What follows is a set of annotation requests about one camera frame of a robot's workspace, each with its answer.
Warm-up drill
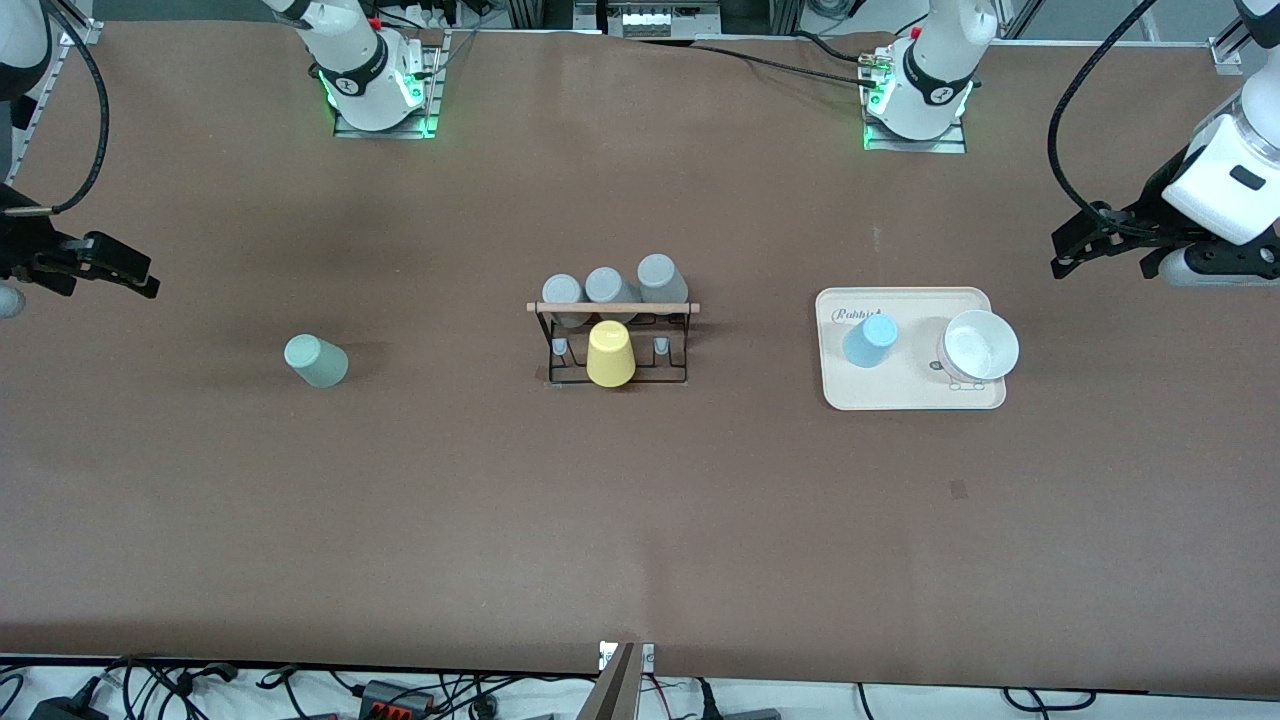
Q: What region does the black orange connector block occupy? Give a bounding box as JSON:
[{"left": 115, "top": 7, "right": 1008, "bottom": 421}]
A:
[{"left": 358, "top": 680, "right": 437, "bottom": 719}]

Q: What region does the white power strip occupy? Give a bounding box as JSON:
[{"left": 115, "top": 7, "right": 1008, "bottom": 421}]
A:
[{"left": 610, "top": 0, "right": 723, "bottom": 39}]

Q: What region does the black power adapter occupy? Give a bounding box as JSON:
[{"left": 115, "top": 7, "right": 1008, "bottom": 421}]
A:
[{"left": 28, "top": 692, "right": 111, "bottom": 720}]

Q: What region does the brown camera mount post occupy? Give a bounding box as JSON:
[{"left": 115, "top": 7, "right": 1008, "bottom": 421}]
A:
[{"left": 578, "top": 643, "right": 641, "bottom": 720}]

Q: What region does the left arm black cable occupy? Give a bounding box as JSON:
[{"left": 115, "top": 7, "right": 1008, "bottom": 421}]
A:
[{"left": 1047, "top": 0, "right": 1161, "bottom": 241}]

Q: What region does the short black table cable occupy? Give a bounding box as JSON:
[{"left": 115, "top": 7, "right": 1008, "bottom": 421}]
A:
[{"left": 790, "top": 30, "right": 881, "bottom": 67}]

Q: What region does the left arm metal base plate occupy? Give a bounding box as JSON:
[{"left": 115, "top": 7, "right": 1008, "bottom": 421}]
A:
[{"left": 862, "top": 45, "right": 969, "bottom": 154}]

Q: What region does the white bowl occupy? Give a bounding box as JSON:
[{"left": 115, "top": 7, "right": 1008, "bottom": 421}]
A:
[{"left": 937, "top": 309, "right": 1021, "bottom": 386}]

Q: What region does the long black table cable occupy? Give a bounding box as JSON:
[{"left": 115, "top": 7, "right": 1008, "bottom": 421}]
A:
[{"left": 640, "top": 36, "right": 881, "bottom": 89}]

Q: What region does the pale green cup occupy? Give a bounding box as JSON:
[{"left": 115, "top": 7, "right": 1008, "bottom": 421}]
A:
[{"left": 283, "top": 334, "right": 350, "bottom": 389}]

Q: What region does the black wire cup rack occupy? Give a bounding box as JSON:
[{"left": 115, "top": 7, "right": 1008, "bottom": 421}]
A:
[{"left": 527, "top": 298, "right": 701, "bottom": 387}]

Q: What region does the white mount bracket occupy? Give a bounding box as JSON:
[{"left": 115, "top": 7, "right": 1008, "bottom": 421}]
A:
[{"left": 598, "top": 641, "right": 656, "bottom": 673}]

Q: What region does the grey cup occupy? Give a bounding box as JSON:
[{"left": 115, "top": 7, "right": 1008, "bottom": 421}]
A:
[
  {"left": 637, "top": 254, "right": 690, "bottom": 305},
  {"left": 584, "top": 267, "right": 641, "bottom": 306},
  {"left": 541, "top": 274, "right": 585, "bottom": 329}
]

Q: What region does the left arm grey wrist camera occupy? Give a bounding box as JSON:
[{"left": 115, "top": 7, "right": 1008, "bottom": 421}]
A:
[{"left": 1160, "top": 245, "right": 1280, "bottom": 291}]

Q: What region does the cream rabbit print tray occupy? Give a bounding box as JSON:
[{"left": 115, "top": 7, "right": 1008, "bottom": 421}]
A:
[{"left": 815, "top": 287, "right": 1007, "bottom": 411}]

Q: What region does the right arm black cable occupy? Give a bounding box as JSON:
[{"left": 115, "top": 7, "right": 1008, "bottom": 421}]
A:
[{"left": 0, "top": 0, "right": 109, "bottom": 219}]

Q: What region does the yellow cup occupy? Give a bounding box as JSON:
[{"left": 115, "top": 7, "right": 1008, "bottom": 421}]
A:
[{"left": 586, "top": 320, "right": 637, "bottom": 388}]

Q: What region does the aluminium table edge rail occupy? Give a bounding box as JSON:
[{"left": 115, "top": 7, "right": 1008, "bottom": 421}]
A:
[
  {"left": 8, "top": 18, "right": 103, "bottom": 186},
  {"left": 1208, "top": 20, "right": 1280, "bottom": 73}
]

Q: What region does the light blue cup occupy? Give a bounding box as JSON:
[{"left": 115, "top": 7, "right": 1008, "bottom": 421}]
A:
[{"left": 842, "top": 313, "right": 899, "bottom": 369}]

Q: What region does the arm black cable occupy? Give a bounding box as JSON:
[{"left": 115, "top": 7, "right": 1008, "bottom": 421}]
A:
[
  {"left": 0, "top": 0, "right": 109, "bottom": 219},
  {"left": 1047, "top": 0, "right": 1161, "bottom": 241}
]

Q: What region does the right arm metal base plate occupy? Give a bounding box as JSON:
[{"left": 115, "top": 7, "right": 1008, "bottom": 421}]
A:
[{"left": 333, "top": 40, "right": 443, "bottom": 139}]

